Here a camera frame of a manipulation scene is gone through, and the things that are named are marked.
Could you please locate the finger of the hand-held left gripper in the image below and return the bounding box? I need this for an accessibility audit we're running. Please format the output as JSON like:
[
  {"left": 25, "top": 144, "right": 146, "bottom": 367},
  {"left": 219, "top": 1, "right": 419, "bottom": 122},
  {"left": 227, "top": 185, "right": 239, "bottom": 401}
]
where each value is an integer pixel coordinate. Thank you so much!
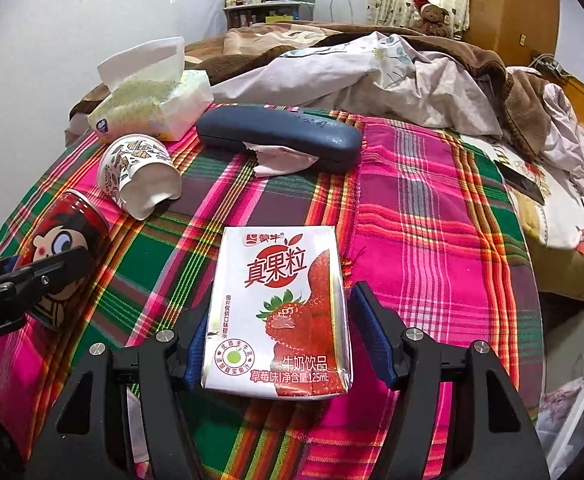
[{"left": 0, "top": 246, "right": 94, "bottom": 312}]

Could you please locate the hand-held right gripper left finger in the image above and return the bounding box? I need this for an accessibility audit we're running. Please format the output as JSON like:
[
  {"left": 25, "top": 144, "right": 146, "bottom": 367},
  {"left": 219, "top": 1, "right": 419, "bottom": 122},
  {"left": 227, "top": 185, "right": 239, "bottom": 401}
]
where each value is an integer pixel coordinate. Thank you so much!
[{"left": 24, "top": 309, "right": 211, "bottom": 480}]

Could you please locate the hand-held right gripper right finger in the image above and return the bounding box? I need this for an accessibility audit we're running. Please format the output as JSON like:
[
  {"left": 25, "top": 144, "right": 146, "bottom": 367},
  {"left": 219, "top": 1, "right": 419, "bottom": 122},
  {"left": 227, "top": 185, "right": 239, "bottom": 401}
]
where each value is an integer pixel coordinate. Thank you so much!
[{"left": 348, "top": 280, "right": 553, "bottom": 480}]

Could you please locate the red cartoon drink can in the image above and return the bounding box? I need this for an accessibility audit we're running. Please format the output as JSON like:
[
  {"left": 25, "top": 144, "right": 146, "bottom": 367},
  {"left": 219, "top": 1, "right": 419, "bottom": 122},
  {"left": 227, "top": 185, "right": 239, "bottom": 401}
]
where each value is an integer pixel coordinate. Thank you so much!
[{"left": 23, "top": 188, "right": 111, "bottom": 332}]

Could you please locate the strawberry milk carton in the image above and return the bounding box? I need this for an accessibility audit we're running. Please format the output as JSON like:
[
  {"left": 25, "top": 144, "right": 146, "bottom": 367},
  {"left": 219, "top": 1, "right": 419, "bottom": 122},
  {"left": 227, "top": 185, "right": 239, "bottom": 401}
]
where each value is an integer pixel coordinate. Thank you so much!
[{"left": 200, "top": 225, "right": 354, "bottom": 401}]

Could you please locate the plaid pink green blanket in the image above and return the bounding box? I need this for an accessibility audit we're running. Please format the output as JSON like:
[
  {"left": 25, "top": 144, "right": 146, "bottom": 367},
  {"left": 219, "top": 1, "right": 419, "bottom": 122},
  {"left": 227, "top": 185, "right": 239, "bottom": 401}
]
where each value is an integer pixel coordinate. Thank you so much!
[{"left": 0, "top": 104, "right": 546, "bottom": 480}]

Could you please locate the patterned paper cup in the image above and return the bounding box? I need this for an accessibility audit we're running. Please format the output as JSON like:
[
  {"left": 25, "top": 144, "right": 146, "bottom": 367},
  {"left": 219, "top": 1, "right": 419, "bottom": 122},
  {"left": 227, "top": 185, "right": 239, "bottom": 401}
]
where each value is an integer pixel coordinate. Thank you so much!
[{"left": 98, "top": 133, "right": 183, "bottom": 221}]

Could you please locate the translucent plastic bin liner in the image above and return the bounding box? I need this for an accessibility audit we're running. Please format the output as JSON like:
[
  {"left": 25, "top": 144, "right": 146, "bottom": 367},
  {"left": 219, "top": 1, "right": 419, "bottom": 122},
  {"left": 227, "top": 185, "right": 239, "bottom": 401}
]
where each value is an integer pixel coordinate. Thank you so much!
[{"left": 539, "top": 375, "right": 584, "bottom": 433}]

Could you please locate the soft tissue pack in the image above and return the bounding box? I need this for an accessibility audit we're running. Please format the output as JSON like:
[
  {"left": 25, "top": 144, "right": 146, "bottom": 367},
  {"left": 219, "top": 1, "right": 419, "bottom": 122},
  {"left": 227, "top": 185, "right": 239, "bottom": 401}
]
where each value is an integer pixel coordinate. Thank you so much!
[{"left": 86, "top": 36, "right": 214, "bottom": 142}]

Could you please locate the crumpled pale tissue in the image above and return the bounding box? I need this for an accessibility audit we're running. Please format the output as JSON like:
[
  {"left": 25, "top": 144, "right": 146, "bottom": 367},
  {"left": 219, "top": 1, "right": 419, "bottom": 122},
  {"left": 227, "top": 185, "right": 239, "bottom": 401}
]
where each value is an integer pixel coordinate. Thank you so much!
[{"left": 244, "top": 142, "right": 321, "bottom": 177}]

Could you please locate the black smartphone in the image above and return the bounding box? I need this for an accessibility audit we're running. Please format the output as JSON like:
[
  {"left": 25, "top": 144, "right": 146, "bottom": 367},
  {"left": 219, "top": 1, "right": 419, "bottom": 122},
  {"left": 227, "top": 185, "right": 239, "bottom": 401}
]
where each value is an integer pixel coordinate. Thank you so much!
[{"left": 494, "top": 159, "right": 546, "bottom": 206}]

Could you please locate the floral bed sheet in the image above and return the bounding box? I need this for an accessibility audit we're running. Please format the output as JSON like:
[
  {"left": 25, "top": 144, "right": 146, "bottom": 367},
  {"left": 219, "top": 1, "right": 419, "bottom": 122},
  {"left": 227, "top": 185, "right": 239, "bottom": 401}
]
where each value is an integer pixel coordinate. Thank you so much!
[{"left": 492, "top": 139, "right": 584, "bottom": 267}]

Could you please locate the dark blue glasses case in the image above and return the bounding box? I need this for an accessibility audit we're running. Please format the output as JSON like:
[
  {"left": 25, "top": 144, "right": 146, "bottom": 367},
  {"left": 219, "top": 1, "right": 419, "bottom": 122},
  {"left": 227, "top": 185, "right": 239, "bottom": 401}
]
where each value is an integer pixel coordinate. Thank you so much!
[{"left": 195, "top": 104, "right": 363, "bottom": 174}]

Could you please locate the pale pink crumpled duvet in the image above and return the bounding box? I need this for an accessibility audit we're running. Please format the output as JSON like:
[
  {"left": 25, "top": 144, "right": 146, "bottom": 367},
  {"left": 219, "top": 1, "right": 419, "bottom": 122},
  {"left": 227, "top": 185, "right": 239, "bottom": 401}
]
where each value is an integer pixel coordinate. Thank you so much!
[{"left": 541, "top": 81, "right": 584, "bottom": 233}]

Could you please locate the brown fleece blanket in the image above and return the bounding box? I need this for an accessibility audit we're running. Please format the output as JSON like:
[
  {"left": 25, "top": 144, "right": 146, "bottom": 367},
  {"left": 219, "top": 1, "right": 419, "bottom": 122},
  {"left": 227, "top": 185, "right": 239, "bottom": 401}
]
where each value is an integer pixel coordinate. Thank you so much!
[{"left": 66, "top": 21, "right": 549, "bottom": 162}]

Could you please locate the brown teddy bear red hat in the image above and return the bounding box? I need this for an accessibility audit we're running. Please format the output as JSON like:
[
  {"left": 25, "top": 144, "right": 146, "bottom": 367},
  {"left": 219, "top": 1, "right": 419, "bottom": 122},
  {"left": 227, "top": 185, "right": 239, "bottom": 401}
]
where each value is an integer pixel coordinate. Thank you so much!
[{"left": 411, "top": 0, "right": 454, "bottom": 39}]

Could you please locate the white shelf with bottles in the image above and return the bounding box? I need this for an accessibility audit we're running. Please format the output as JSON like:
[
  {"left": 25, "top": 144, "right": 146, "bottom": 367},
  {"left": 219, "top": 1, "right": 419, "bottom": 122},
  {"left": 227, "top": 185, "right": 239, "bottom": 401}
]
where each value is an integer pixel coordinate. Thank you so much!
[{"left": 221, "top": 0, "right": 319, "bottom": 29}]

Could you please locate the wooden wardrobe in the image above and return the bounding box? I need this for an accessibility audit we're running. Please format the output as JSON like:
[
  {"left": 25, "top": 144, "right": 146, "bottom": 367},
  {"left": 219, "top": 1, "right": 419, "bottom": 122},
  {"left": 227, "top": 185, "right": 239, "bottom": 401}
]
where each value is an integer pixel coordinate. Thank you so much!
[{"left": 463, "top": 0, "right": 561, "bottom": 69}]

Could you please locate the power strip with cables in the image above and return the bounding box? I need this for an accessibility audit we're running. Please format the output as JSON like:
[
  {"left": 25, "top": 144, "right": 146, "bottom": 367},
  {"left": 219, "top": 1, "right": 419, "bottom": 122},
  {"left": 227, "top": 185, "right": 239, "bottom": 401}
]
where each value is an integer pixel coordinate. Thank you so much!
[{"left": 528, "top": 51, "right": 567, "bottom": 75}]

